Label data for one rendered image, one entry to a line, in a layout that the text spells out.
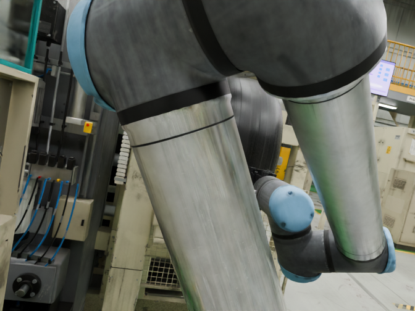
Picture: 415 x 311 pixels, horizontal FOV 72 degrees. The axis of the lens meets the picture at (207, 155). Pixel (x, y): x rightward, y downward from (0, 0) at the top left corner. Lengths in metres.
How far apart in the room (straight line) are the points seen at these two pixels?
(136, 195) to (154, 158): 0.89
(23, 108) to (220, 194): 0.68
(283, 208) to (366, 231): 0.17
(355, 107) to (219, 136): 0.13
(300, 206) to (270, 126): 0.42
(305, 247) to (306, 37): 0.52
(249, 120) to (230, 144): 0.69
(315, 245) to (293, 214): 0.09
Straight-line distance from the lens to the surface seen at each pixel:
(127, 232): 1.19
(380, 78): 5.38
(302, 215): 0.64
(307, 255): 0.68
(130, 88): 0.25
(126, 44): 0.25
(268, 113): 1.00
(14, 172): 0.89
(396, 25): 13.67
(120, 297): 1.32
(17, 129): 0.87
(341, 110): 0.30
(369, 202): 0.46
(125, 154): 1.13
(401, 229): 5.56
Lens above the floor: 1.22
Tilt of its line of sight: 5 degrees down
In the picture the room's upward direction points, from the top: 12 degrees clockwise
